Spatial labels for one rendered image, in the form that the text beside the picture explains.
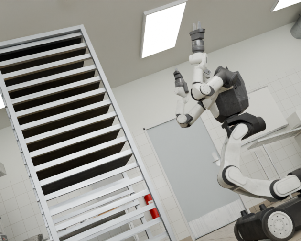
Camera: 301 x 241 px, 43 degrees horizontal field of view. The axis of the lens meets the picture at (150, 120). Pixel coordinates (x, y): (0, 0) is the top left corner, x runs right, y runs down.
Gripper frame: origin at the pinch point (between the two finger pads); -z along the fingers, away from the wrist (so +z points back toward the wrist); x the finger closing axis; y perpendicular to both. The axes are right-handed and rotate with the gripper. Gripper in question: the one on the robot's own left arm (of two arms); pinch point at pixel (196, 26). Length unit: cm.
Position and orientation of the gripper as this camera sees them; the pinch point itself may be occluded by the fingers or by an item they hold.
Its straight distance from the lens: 277.1
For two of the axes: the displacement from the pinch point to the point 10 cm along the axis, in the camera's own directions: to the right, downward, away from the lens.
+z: 0.6, 10.0, -0.7
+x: -6.6, 0.9, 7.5
